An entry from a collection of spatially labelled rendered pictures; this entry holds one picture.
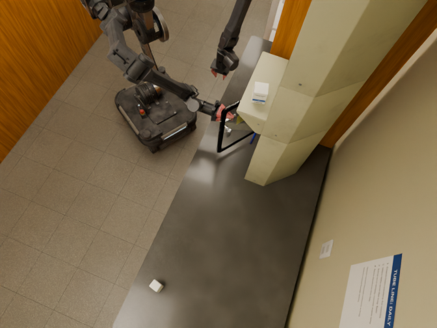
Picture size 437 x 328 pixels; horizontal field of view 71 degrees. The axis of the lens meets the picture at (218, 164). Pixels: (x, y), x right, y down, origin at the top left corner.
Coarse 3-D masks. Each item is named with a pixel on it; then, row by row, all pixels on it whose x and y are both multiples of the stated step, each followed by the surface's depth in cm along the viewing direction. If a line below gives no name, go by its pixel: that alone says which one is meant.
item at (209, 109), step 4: (216, 100) 144; (204, 104) 146; (208, 104) 146; (212, 104) 146; (204, 108) 146; (208, 108) 145; (212, 108) 142; (204, 112) 147; (208, 112) 146; (212, 112) 144; (212, 120) 151
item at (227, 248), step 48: (240, 96) 184; (240, 144) 171; (192, 192) 157; (240, 192) 159; (288, 192) 161; (192, 240) 147; (240, 240) 149; (288, 240) 150; (144, 288) 137; (192, 288) 138; (240, 288) 140; (288, 288) 141
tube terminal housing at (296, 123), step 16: (288, 96) 95; (304, 96) 92; (320, 96) 92; (336, 96) 97; (352, 96) 103; (272, 112) 104; (288, 112) 101; (304, 112) 98; (320, 112) 103; (336, 112) 109; (272, 128) 113; (288, 128) 109; (304, 128) 110; (320, 128) 118; (272, 144) 122; (288, 144) 119; (304, 144) 127; (256, 160) 139; (272, 160) 133; (288, 160) 138; (304, 160) 150; (256, 176) 154; (272, 176) 152
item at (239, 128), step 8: (232, 104) 127; (232, 112) 132; (232, 120) 139; (240, 120) 144; (224, 128) 141; (232, 128) 146; (240, 128) 152; (248, 128) 159; (224, 136) 149; (232, 136) 155; (240, 136) 161; (224, 144) 158
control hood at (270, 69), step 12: (264, 60) 122; (276, 60) 123; (288, 60) 123; (264, 72) 120; (276, 72) 120; (252, 84) 117; (276, 84) 118; (240, 108) 112; (252, 108) 112; (264, 108) 113; (252, 120) 113; (264, 120) 111
